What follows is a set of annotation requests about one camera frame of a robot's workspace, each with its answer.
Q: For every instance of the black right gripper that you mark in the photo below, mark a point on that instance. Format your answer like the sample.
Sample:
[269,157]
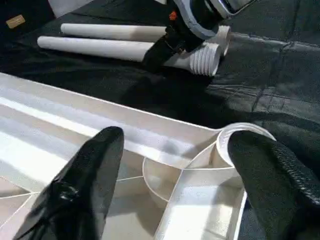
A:
[182,27]

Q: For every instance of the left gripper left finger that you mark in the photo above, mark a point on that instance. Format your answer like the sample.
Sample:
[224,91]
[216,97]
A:
[80,187]

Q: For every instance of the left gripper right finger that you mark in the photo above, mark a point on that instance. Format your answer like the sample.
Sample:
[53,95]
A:
[275,190]

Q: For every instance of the white plastic table top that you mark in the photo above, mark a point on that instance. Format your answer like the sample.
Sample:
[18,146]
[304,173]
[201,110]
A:
[62,120]

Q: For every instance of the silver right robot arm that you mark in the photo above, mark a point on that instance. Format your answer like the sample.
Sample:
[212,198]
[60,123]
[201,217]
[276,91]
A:
[230,6]

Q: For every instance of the black work mat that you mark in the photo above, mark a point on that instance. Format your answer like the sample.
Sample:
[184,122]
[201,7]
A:
[262,75]

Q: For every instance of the black box with gold label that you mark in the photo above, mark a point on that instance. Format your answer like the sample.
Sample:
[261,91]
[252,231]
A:
[16,21]

